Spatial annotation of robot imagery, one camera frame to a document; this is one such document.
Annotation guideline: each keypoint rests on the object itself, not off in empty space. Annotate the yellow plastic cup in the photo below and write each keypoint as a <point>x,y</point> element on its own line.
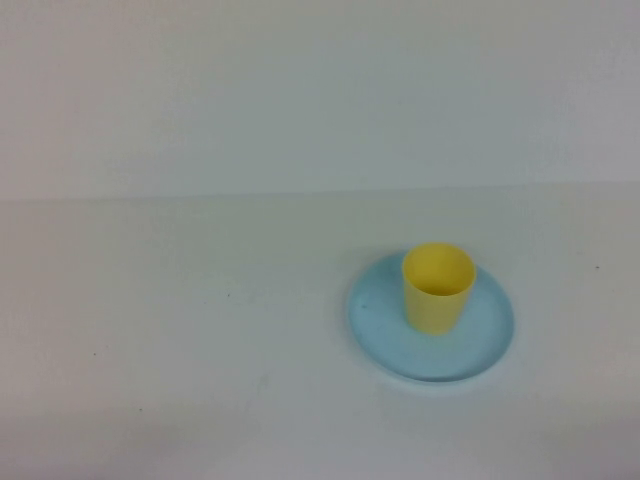
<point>430,315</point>

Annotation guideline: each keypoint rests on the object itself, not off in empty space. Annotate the light blue round plate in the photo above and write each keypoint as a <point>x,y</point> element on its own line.
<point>490,340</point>

